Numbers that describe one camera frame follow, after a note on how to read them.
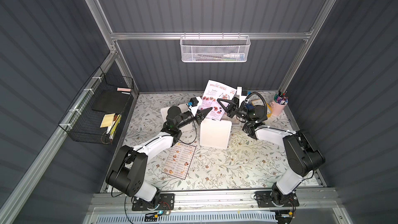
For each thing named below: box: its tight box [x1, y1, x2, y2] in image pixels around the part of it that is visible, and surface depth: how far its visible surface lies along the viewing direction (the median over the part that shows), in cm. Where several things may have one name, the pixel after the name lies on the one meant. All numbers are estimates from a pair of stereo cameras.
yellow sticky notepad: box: [100, 113, 116, 128], surface depth 74 cm
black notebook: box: [91, 90, 133, 115], surface depth 77 cm
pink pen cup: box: [269, 100, 286, 117], surface depth 104 cm
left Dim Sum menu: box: [161, 142, 197, 180], surface depth 88 cm
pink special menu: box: [199, 79, 237, 121], surface depth 72 cm
